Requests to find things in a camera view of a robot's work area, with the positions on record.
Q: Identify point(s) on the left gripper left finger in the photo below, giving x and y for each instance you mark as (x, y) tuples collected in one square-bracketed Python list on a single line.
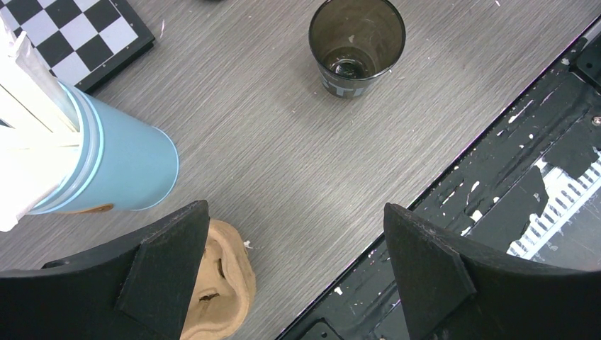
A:
[(137, 286)]

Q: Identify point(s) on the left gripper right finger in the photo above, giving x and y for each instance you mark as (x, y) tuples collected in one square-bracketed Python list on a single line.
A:
[(451, 287)]

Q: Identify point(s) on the tan cardboard cup carrier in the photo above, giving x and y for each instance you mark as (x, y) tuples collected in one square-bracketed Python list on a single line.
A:
[(225, 286)]

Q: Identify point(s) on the light blue cup holder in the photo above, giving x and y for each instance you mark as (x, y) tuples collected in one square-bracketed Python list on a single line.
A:
[(123, 164)]

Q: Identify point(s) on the black white chessboard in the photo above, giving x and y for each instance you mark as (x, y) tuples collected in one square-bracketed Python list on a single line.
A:
[(84, 43)]

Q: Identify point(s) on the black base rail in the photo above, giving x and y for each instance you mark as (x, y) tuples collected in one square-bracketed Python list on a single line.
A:
[(528, 186)]

